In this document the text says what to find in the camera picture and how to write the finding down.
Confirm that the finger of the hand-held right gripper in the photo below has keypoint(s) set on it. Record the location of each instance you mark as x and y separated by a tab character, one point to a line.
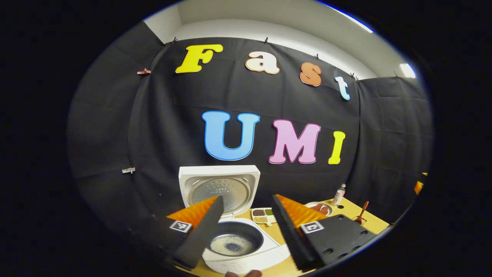
418	187

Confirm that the white rice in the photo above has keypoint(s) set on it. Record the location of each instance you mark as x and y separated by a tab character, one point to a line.
219	248

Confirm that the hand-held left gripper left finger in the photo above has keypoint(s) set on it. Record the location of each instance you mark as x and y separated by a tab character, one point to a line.
203	231

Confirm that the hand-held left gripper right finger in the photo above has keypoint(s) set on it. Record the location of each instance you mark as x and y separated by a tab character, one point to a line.
290	234

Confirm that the ceiling light strip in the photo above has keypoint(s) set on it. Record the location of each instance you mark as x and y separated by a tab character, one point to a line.
408	70

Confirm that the white round plate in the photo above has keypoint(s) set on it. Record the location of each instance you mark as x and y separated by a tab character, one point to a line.
326	204

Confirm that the red cloth clip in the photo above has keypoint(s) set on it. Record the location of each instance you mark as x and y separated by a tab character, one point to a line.
144	72

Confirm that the white divided bean dish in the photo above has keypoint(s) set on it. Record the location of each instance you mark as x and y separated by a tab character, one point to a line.
263	216

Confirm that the white cloth clip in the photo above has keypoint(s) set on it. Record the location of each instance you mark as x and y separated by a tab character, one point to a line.
128	170

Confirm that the row of black cloth clips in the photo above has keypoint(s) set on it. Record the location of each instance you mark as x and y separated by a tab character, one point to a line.
266	40

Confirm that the brown wooden spoon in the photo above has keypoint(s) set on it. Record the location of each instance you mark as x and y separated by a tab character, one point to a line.
363	209

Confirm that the small clear bottle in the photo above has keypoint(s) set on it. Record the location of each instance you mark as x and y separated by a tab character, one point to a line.
338	196

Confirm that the white rice cooker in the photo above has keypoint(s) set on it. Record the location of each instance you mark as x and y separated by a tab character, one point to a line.
230	192

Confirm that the red meat piece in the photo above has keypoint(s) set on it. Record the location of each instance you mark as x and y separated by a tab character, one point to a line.
316	207
324	211

